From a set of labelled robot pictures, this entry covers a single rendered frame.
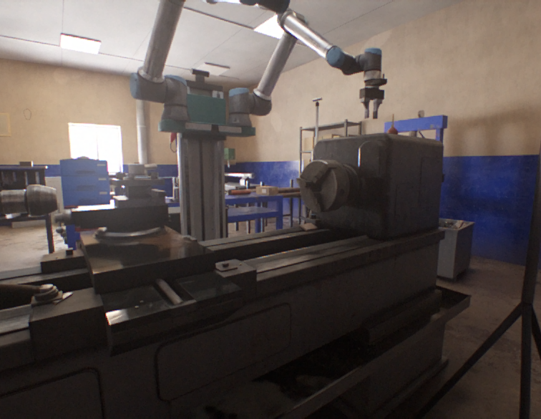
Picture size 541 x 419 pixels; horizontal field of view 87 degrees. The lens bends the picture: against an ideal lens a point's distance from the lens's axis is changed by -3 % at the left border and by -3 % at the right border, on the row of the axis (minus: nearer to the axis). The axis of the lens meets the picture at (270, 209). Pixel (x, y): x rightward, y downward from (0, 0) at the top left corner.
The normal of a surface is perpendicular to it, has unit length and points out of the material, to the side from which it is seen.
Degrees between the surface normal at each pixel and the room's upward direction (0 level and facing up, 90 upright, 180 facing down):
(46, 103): 90
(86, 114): 90
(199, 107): 90
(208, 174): 90
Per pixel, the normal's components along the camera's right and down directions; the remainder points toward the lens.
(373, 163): -0.81, 0.08
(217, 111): 0.59, 0.11
